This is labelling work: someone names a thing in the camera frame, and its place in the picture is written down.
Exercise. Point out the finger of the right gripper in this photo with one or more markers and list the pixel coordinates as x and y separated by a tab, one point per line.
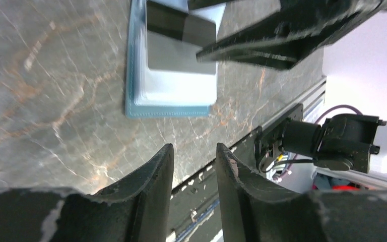
285	38

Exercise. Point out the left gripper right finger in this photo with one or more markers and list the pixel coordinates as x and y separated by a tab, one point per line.
256	209

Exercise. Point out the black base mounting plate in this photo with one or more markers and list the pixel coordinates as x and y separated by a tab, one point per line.
194	205

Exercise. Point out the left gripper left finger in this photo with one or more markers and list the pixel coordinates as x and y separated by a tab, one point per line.
134	208

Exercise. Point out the teal card holder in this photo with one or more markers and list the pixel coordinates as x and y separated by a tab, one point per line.
151	93

